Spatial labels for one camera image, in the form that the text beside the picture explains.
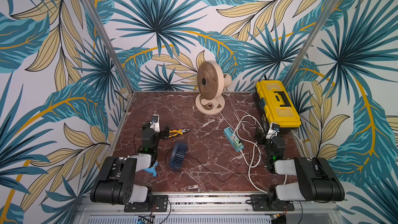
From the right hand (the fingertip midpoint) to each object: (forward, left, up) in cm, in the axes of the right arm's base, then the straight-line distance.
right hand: (266, 128), depth 90 cm
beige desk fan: (+22, +31, +17) cm, 42 cm away
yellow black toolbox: (+11, -6, +8) cm, 15 cm away
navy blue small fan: (-17, +50, +4) cm, 53 cm away
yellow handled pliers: (+4, +51, -8) cm, 51 cm away
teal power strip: (+2, +21, -6) cm, 22 cm away
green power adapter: (-7, +18, -3) cm, 20 cm away
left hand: (+4, +62, +2) cm, 62 cm away
